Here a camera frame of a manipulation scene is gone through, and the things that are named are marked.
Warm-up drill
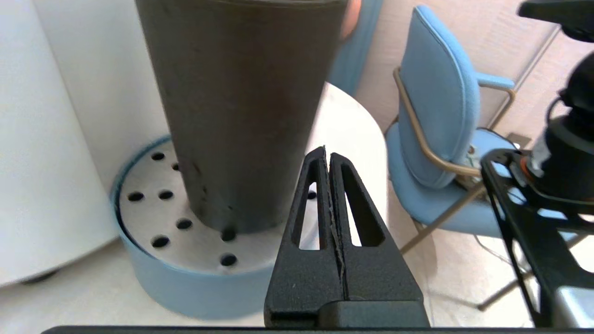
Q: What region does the teal upholstered bench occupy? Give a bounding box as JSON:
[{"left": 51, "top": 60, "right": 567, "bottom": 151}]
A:
[{"left": 325, "top": 0, "right": 385, "bottom": 97}]

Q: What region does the large tea beverage dispenser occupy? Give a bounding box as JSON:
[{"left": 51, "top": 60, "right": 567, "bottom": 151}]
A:
[{"left": 0, "top": 0, "right": 174, "bottom": 287}]

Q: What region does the dark grey tall cup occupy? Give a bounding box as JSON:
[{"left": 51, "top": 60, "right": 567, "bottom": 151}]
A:
[{"left": 135, "top": 0, "right": 349, "bottom": 235}]

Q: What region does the pink bolster cushion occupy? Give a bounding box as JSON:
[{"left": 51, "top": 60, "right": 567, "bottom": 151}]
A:
[{"left": 341, "top": 0, "right": 363, "bottom": 40}]

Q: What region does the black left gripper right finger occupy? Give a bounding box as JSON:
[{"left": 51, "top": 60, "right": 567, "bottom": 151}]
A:
[{"left": 329, "top": 152, "right": 425, "bottom": 307}]

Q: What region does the black metal robot frame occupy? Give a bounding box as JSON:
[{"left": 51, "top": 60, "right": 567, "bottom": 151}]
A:
[{"left": 480, "top": 148, "right": 594, "bottom": 328}]

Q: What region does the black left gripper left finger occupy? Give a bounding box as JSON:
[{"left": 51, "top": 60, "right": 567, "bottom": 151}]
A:
[{"left": 264, "top": 145, "right": 347, "bottom": 328}]

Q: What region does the light blue armchair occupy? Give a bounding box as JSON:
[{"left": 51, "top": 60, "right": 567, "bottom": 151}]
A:
[{"left": 385, "top": 5, "right": 594, "bottom": 311}]

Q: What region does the blue perforated drip tray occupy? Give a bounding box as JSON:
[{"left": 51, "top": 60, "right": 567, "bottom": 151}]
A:
[{"left": 110, "top": 135, "right": 325, "bottom": 321}]

